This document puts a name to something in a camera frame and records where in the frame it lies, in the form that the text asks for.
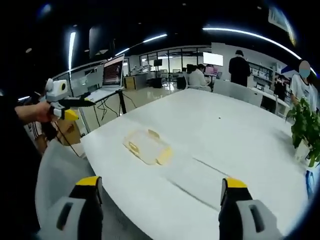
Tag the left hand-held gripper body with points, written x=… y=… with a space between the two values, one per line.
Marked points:
x=57 y=88

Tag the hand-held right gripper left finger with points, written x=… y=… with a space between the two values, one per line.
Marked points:
x=75 y=217

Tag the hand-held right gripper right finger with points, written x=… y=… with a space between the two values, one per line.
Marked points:
x=240 y=220

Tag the clear yellow-clipped plastic container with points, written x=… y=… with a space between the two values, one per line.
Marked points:
x=148 y=147

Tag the person's left hand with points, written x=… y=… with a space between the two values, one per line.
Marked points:
x=37 y=112

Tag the large brown cardboard box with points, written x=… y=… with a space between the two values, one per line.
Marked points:
x=70 y=132

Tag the open silver laptop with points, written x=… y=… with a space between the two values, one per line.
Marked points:
x=113 y=75

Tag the light grey chair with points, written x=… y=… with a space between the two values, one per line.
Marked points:
x=62 y=172

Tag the black laptop stand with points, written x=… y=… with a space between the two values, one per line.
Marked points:
x=122 y=102

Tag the blue and white object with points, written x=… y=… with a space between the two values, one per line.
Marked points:
x=312 y=180

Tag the white plant pot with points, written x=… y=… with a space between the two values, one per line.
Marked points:
x=302 y=151

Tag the green potted plant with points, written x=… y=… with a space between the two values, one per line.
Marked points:
x=306 y=122

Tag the white chair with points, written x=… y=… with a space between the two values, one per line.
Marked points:
x=237 y=91

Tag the bright wall screen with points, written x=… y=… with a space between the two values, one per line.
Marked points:
x=213 y=59

